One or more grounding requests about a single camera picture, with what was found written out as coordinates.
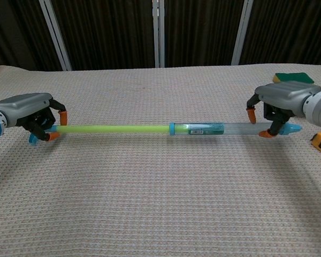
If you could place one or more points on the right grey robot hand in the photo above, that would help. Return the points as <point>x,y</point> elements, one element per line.
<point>286,95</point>

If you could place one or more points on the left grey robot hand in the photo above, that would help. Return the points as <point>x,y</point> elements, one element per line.
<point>26,107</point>

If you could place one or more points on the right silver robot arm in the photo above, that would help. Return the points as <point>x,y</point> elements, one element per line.
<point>319,107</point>

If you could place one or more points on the yellow sponge green scouring pad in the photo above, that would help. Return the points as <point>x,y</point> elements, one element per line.
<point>294,77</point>

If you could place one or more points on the yellow black box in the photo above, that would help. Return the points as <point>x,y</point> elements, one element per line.
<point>317,141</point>

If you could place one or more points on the dark slatted screen panel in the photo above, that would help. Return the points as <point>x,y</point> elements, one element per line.
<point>200,32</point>
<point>291,29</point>
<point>104,32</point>
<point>13,32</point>

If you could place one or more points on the beige waffle-weave tablecloth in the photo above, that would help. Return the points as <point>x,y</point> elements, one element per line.
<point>149,192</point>

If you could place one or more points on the white screen frame post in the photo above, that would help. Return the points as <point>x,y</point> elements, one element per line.
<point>54,34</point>
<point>158,32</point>
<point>242,32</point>

